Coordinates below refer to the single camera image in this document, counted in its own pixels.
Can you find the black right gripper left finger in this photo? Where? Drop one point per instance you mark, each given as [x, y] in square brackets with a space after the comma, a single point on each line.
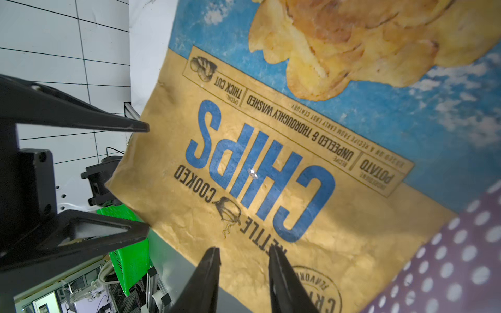
[201, 292]

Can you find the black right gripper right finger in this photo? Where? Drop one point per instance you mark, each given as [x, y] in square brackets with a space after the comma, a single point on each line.
[287, 294]

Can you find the green plastic crate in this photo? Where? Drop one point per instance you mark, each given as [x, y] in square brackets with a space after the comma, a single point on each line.
[132, 262]

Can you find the blue kettle cooked chips bag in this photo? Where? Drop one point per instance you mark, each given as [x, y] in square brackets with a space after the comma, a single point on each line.
[347, 133]

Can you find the purple perforated basket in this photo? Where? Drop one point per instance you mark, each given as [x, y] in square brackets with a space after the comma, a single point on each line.
[458, 270]

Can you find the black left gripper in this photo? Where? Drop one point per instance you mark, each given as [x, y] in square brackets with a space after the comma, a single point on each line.
[28, 188]

